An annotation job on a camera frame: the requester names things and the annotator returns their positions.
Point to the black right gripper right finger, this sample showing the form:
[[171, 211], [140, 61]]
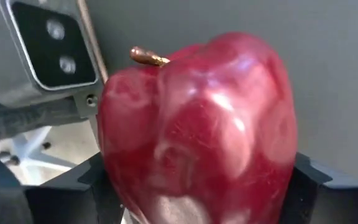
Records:
[[331, 202]]

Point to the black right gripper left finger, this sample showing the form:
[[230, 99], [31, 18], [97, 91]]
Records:
[[67, 199]]

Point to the dark red bell pepper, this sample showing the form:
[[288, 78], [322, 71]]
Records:
[[197, 130]]

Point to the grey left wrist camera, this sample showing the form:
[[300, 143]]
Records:
[[54, 46]]

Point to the white star-shaped stand base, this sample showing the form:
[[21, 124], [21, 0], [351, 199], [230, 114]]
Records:
[[30, 149]]

